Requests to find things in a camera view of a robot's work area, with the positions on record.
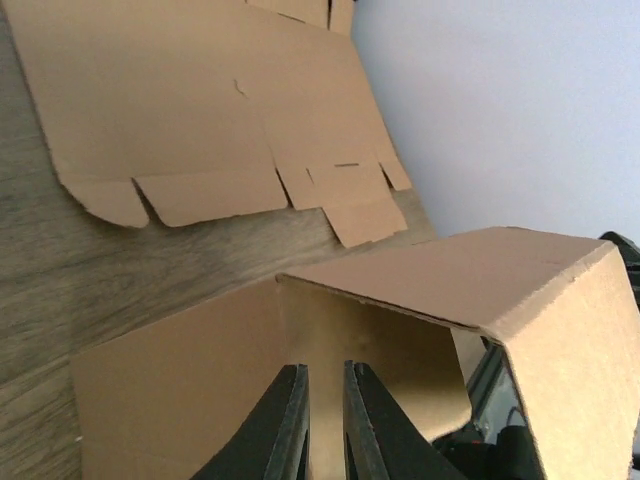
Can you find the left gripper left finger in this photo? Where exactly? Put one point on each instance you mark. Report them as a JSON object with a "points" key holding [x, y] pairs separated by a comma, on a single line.
{"points": [[273, 441]]}

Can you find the stack of flat cardboard blanks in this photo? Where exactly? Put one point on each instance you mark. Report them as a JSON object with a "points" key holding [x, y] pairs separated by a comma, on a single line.
{"points": [[203, 110]]}

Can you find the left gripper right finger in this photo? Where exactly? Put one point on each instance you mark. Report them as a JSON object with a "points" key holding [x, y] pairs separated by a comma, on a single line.
{"points": [[380, 441]]}

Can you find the cardboard box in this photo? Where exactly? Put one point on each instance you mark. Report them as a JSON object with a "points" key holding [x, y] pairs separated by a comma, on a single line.
{"points": [[160, 401]]}

